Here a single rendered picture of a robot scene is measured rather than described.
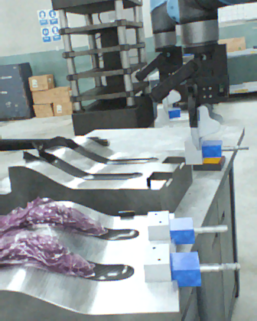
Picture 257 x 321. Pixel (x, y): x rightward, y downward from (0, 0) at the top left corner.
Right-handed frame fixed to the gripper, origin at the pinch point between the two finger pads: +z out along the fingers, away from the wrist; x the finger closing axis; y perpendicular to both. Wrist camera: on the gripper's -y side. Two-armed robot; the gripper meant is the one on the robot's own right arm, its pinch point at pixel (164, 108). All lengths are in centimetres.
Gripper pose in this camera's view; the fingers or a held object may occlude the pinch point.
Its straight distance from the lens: 124.1
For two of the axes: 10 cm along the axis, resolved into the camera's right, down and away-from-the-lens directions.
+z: 1.3, 9.5, 2.8
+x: 0.9, -2.9, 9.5
